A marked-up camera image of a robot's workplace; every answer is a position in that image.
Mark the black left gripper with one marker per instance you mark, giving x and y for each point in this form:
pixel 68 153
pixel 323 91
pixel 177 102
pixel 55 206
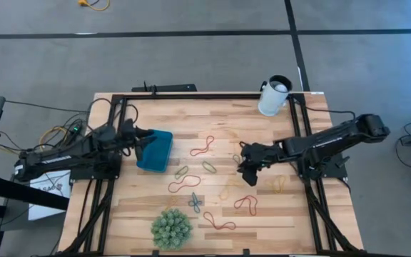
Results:
pixel 130 137

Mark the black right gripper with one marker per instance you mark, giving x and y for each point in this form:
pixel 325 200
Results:
pixel 260 155

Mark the small green rubber band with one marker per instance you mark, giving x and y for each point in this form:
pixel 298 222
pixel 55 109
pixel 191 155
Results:
pixel 236 159

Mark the teal plastic bin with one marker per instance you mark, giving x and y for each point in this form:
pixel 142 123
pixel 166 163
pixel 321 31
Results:
pixel 159 153

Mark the red rubber band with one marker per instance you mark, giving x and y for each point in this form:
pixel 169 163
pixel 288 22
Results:
pixel 209 140
pixel 252 208
pixel 212 222
pixel 184 185

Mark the blue rubber band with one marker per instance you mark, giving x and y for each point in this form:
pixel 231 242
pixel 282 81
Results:
pixel 195 202

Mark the pale yellow rubber band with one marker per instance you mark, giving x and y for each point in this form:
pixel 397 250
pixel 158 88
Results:
pixel 171 203

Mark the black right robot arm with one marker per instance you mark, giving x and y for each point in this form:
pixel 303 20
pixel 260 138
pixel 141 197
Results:
pixel 334 139

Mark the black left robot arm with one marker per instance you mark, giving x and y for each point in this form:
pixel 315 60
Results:
pixel 66 157

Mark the black hub green lights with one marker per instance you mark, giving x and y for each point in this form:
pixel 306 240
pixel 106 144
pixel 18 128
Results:
pixel 75 128

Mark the artificial green potted plant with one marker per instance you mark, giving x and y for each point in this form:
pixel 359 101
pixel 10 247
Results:
pixel 171 229

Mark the white paper sheet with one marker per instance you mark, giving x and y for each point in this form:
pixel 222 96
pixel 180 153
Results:
pixel 48 200

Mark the black aluminium table frame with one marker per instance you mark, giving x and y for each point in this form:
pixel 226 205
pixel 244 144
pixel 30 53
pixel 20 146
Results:
pixel 118 103

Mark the white cylinder in bracket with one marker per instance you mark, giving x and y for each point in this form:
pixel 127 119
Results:
pixel 271 101

